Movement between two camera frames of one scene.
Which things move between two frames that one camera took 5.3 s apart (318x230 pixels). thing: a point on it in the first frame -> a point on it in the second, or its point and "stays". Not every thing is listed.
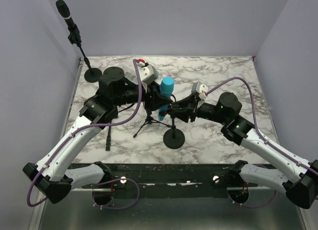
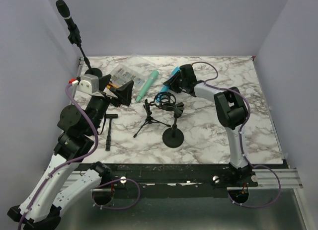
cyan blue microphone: [167, 85] -> [166, 87]
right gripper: [191, 106] -> [172, 82]
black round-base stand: [174, 138] stays
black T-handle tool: [108, 140] stays
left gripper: [153, 98] -> [123, 92]
